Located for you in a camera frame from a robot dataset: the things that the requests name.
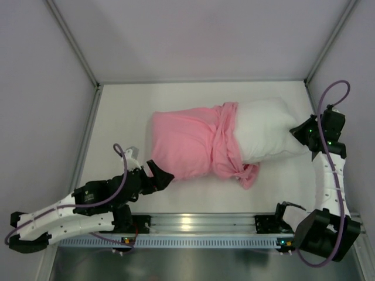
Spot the white pillow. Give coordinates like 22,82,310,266
234,98,308,164

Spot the pink floral pillowcase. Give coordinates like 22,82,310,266
151,102,260,190

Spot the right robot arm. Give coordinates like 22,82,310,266
275,105,361,262

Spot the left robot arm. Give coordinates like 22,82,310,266
5,160,175,253

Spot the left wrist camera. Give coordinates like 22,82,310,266
124,146,139,160

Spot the aluminium front rail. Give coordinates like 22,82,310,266
46,212,367,235

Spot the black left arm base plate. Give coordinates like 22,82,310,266
114,215,151,234

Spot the white slotted cable duct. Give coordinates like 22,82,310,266
59,235,293,249

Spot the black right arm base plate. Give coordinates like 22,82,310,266
254,215,293,234

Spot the right aluminium frame post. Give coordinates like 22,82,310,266
304,0,360,87

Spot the aluminium frame post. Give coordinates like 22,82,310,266
304,0,360,87
43,0,100,90

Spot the left aluminium frame post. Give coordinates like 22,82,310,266
43,0,100,90

